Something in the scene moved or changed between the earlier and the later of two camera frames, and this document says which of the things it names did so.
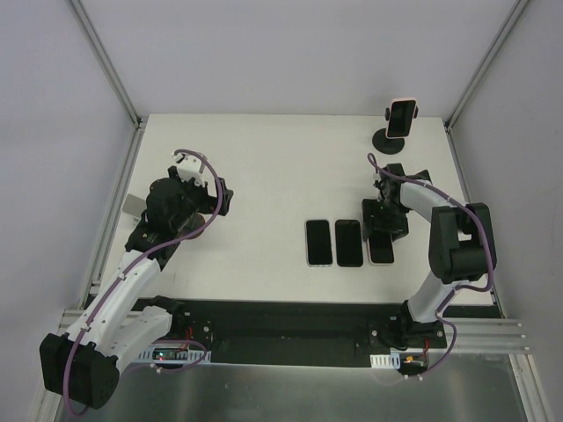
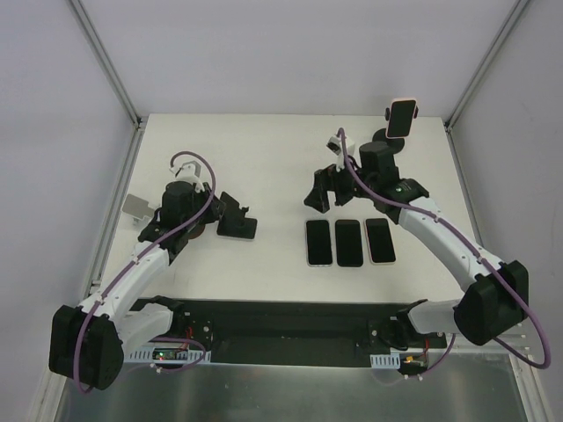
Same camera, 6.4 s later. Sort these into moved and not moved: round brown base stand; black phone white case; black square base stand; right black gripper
Moved: right black gripper; black square base stand
Not moved: black phone white case; round brown base stand
